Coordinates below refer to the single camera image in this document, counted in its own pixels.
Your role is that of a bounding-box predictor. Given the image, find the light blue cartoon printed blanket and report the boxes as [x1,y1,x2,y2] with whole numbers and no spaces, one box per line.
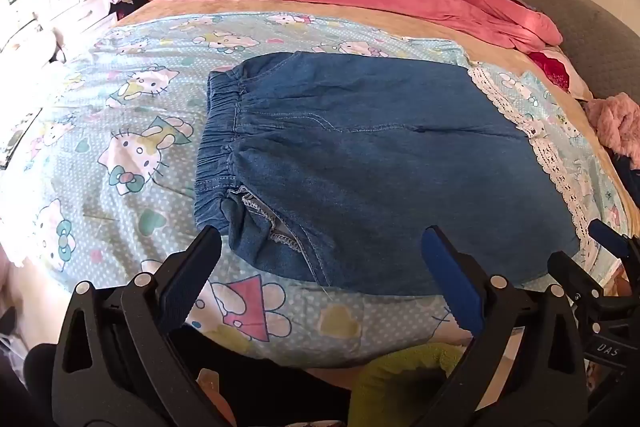
[0,9,628,370]

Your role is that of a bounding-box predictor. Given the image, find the pink fluffy cloth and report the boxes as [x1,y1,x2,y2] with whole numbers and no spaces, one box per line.
[584,92,640,158]

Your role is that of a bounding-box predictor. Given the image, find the red pillow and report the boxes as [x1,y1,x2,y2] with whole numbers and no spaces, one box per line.
[527,49,573,92]

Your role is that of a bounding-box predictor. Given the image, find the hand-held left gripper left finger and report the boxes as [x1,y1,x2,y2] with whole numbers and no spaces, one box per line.
[50,224,237,427]

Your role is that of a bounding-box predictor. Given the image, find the grey padded headboard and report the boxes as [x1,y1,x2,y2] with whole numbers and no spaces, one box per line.
[492,0,640,102]

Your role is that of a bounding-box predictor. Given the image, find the green fluffy cloth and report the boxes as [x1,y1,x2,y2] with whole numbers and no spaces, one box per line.
[348,342,477,427]

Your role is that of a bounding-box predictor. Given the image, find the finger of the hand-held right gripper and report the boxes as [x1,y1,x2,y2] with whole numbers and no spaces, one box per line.
[546,251,608,310]
[588,218,640,264]

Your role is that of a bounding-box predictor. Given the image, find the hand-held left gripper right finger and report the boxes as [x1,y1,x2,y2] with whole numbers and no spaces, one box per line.
[420,224,589,427]

